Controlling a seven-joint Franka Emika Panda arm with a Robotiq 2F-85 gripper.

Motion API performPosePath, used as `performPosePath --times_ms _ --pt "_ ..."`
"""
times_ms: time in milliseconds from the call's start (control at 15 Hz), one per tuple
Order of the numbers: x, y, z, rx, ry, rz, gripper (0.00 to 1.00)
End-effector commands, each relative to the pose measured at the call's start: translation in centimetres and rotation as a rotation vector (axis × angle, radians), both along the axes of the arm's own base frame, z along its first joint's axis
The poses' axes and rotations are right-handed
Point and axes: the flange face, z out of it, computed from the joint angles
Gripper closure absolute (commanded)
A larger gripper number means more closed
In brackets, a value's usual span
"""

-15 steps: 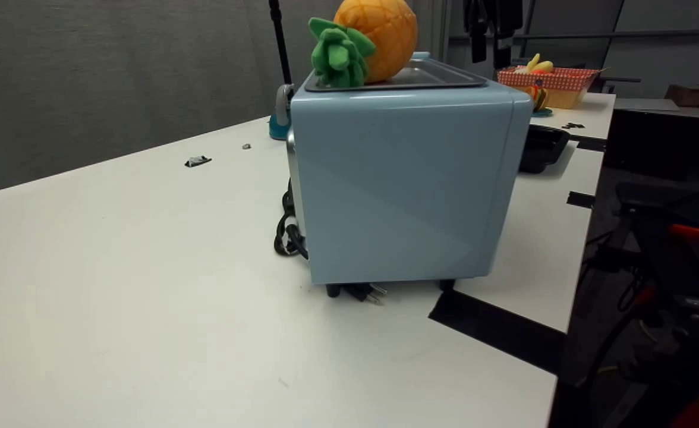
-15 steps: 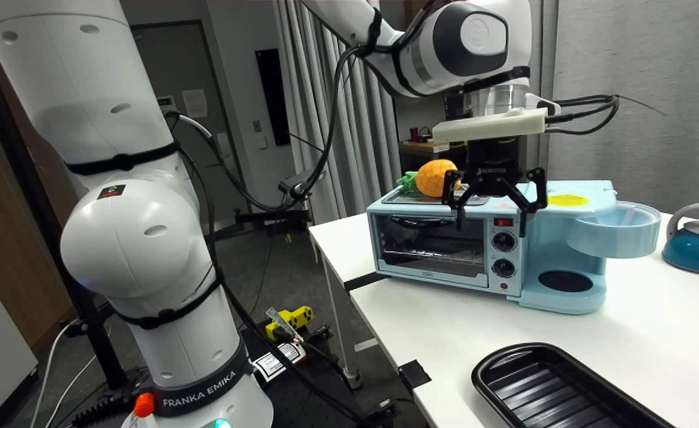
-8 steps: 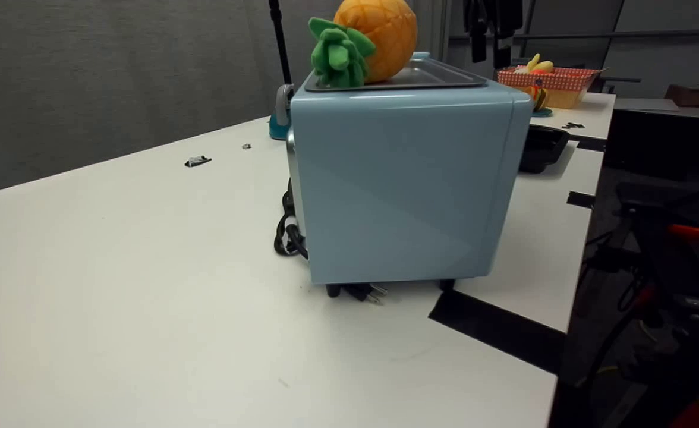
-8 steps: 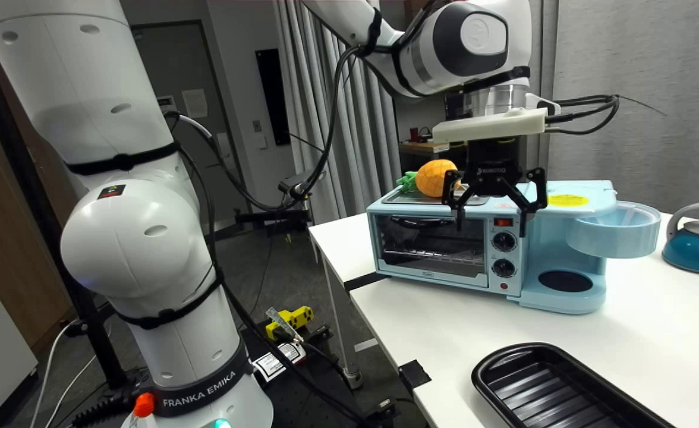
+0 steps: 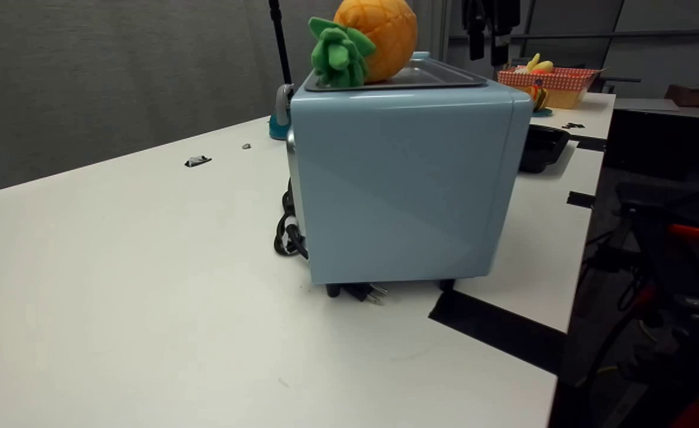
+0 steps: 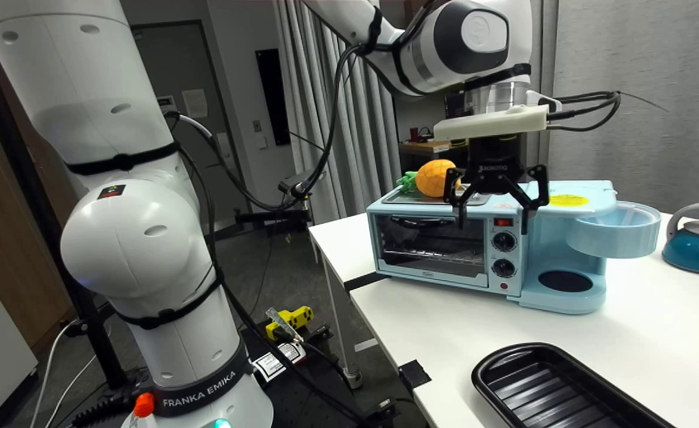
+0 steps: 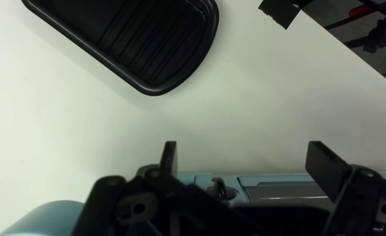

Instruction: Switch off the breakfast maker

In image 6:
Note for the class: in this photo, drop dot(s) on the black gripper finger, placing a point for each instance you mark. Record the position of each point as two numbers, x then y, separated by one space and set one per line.
540 186
454 193

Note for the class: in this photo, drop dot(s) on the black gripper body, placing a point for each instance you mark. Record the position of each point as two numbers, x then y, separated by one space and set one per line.
496 163

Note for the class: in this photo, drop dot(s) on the light blue breakfast maker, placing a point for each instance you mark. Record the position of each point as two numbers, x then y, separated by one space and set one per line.
552 239

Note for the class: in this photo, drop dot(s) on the white Franka Panda arm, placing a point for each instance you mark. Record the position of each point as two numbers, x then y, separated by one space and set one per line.
137 239

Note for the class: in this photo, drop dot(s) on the yellow toy fruit green leaves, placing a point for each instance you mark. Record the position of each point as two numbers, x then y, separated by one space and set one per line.
437 179

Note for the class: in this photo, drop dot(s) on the brown wooden background furniture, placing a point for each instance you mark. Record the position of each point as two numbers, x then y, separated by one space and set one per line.
422 151

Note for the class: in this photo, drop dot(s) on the black tape patch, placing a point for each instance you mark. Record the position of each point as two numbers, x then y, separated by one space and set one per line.
363 280
414 374

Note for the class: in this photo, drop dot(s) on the grey metal table leg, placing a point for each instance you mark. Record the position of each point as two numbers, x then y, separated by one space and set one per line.
341 340

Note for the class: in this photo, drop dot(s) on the yellow power plug adapter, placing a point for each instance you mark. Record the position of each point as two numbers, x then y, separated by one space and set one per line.
294 317

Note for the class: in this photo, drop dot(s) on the black ribbed grill tray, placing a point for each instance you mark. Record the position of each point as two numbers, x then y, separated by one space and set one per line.
548 388

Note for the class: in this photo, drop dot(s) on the grey door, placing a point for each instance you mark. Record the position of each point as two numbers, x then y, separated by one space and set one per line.
198 158

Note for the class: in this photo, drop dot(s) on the white paper sheet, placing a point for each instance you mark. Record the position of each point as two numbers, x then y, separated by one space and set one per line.
194 103

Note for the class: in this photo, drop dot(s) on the white bottle orange cap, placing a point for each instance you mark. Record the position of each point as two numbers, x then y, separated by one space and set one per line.
145 405

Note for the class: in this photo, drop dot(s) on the brown wooden panel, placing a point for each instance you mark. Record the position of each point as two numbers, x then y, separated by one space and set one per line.
1 222

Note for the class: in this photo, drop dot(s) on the black metal bracket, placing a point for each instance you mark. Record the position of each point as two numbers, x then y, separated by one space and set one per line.
269 218

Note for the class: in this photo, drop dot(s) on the black wall panel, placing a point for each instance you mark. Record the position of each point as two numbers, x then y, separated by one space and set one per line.
275 95

